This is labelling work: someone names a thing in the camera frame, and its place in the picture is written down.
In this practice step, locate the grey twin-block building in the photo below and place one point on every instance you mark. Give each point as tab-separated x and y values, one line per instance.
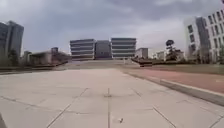
103	49

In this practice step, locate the reddish paved strip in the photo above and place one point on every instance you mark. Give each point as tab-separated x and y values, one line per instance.
186	78

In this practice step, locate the low brown building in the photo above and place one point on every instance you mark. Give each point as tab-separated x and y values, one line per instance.
46	57

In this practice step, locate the grey stone kerb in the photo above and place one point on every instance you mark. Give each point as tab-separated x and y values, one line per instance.
186	88

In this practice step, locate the white multi-storey building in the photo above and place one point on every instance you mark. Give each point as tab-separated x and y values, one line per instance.
206	38

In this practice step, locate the dark tall building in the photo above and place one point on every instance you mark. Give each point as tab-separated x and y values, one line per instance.
10	41

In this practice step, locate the small pale building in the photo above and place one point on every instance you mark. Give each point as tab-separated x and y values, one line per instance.
142	53

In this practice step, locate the pale stone paved plaza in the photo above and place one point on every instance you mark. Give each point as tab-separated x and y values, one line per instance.
93	96

